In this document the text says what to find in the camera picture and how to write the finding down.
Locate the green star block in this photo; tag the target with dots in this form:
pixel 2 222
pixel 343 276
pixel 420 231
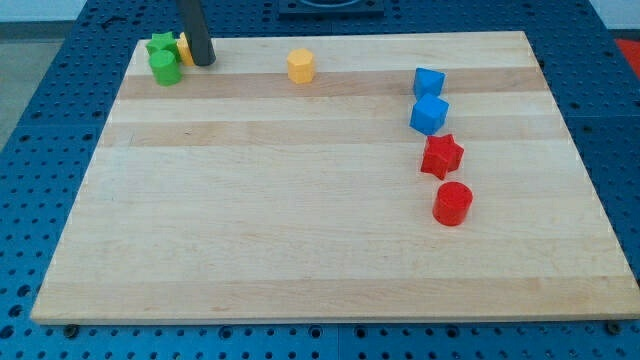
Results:
pixel 163 41

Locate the blue cube block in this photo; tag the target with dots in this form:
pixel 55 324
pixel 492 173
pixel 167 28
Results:
pixel 427 81
pixel 428 114

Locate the upper blue cube block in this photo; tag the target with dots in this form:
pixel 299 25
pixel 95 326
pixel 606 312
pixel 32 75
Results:
pixel 427 81

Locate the yellow hexagon block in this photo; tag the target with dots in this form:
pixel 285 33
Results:
pixel 301 66

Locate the red star block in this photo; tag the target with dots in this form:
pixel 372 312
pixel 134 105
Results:
pixel 441 155

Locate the red circle block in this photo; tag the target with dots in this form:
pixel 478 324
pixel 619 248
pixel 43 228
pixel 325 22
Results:
pixel 452 203

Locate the yellow heart block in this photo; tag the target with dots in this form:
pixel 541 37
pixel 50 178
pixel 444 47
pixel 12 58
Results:
pixel 184 50

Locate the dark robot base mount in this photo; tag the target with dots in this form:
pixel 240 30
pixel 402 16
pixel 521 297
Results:
pixel 328 8

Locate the green circle block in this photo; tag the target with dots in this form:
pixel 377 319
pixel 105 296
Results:
pixel 165 68

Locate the wooden board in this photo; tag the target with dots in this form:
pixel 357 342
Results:
pixel 238 196

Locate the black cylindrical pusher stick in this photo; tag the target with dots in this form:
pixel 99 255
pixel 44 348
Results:
pixel 196 32

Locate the lower blue cube block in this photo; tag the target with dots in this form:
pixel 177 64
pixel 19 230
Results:
pixel 428 114

